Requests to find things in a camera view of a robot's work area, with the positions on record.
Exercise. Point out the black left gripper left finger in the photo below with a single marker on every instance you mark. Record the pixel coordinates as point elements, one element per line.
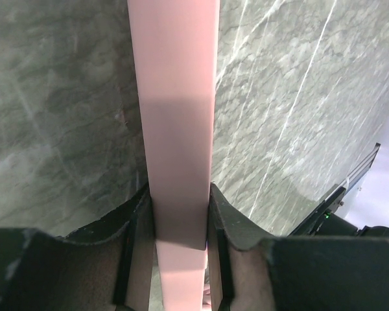
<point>105,265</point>

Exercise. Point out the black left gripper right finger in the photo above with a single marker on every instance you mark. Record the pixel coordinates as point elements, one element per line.
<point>251,269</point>

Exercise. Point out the pink power strip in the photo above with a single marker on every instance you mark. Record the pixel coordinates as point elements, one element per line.
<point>175,55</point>

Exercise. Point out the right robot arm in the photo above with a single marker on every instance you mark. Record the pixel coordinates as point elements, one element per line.
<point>324,222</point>

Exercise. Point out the aluminium rail frame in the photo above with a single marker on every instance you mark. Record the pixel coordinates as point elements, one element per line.
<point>361,169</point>

